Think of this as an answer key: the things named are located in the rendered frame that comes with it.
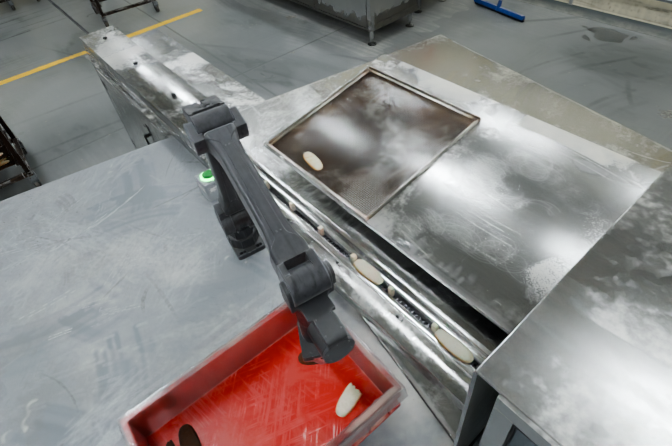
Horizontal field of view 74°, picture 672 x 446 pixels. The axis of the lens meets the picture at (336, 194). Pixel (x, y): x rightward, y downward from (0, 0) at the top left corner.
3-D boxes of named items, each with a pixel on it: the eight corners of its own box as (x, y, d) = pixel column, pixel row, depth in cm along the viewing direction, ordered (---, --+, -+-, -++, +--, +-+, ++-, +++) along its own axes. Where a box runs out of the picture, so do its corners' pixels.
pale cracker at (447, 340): (430, 336, 103) (431, 334, 102) (441, 326, 104) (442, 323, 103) (466, 367, 97) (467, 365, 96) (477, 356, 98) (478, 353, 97)
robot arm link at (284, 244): (236, 117, 94) (186, 136, 91) (232, 98, 89) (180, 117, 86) (341, 287, 75) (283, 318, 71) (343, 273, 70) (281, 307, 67)
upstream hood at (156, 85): (85, 50, 235) (77, 34, 229) (118, 38, 243) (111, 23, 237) (194, 153, 162) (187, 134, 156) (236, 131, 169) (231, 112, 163)
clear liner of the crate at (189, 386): (131, 436, 95) (111, 419, 88) (314, 302, 114) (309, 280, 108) (201, 602, 75) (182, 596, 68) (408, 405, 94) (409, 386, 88)
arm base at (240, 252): (225, 234, 135) (239, 261, 127) (217, 216, 130) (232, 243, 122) (251, 222, 138) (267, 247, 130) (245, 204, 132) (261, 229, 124)
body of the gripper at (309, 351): (329, 307, 88) (326, 285, 83) (339, 355, 81) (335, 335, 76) (297, 313, 88) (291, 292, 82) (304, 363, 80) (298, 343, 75)
